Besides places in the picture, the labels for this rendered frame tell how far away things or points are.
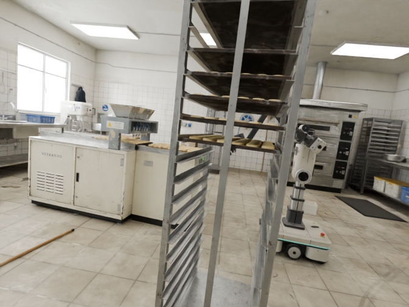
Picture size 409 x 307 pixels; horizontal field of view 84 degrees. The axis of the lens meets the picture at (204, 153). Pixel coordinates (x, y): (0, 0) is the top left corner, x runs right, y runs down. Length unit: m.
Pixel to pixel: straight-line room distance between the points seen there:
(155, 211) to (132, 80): 5.03
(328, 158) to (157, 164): 4.24
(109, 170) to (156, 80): 4.59
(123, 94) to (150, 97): 0.81
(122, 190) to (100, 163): 0.38
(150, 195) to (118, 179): 0.39
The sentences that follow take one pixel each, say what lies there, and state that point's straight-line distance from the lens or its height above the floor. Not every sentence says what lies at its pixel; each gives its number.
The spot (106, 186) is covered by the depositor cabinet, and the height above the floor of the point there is 0.43.
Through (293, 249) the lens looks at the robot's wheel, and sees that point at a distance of 2.55.
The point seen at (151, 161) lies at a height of 0.74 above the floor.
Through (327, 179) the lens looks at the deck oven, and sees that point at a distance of 5.94.
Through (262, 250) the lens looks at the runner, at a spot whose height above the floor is 0.68.
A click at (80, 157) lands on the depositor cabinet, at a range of 2.88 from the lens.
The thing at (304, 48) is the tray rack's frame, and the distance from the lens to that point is 0.93.
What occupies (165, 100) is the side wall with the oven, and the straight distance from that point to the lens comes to 6.73.
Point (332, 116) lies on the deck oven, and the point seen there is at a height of 1.71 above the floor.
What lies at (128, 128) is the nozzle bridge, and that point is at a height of 1.08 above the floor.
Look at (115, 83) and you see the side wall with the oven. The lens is 7.35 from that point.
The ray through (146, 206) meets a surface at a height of 0.22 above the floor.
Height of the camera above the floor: 1.21
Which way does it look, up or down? 7 degrees down
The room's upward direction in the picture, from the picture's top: 7 degrees clockwise
